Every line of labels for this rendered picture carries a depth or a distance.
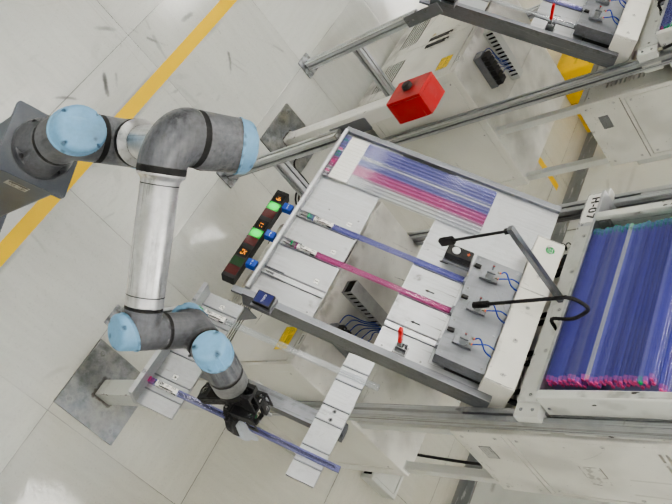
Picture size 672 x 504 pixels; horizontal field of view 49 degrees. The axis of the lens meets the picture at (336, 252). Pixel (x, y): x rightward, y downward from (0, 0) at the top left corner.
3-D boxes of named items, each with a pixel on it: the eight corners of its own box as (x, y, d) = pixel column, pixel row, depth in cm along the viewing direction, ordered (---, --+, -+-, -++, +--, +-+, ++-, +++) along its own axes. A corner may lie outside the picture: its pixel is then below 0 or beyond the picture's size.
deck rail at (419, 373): (242, 304, 205) (241, 292, 199) (246, 298, 206) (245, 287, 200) (484, 412, 191) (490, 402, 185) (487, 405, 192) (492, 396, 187)
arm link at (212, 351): (214, 318, 148) (235, 344, 143) (230, 349, 156) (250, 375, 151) (181, 341, 146) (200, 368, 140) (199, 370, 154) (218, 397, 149)
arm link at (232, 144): (85, 113, 180) (210, 106, 141) (141, 123, 190) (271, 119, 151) (81, 162, 181) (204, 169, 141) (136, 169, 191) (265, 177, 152)
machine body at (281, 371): (179, 365, 265) (290, 363, 221) (270, 226, 302) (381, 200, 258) (291, 462, 295) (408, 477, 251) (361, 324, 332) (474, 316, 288)
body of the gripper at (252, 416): (258, 435, 160) (242, 407, 151) (225, 422, 164) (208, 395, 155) (275, 405, 164) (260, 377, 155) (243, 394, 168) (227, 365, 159)
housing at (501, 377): (471, 400, 193) (483, 377, 182) (525, 261, 219) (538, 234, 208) (500, 413, 192) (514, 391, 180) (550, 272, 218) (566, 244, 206)
